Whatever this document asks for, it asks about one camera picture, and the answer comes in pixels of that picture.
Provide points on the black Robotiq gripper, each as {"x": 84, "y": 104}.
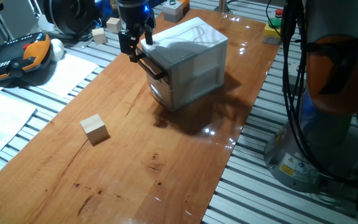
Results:
{"x": 132, "y": 14}

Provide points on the light wooden cube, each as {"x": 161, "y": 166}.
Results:
{"x": 114, "y": 25}
{"x": 99, "y": 36}
{"x": 94, "y": 129}

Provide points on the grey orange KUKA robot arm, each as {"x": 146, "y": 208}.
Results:
{"x": 331, "y": 77}

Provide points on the grey green-button box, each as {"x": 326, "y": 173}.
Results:
{"x": 172, "y": 12}

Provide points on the orange red-button box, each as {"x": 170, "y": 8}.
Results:
{"x": 185, "y": 4}

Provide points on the black round spool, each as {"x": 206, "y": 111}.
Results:
{"x": 70, "y": 15}

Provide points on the white printed paper sheet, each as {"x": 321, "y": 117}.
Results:
{"x": 2, "y": 124}
{"x": 67, "y": 74}

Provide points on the glossy orange wooden board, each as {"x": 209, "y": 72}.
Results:
{"x": 120, "y": 155}

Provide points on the black orange teach pendant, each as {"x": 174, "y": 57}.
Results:
{"x": 14, "y": 59}

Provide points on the yellow green-button box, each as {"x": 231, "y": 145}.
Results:
{"x": 270, "y": 35}

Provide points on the small grey red-button box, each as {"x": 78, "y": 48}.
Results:
{"x": 279, "y": 13}

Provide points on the white plastic drawer cabinet frame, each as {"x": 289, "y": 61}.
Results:
{"x": 194, "y": 46}

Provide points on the aluminium frame post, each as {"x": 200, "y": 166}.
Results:
{"x": 223, "y": 5}

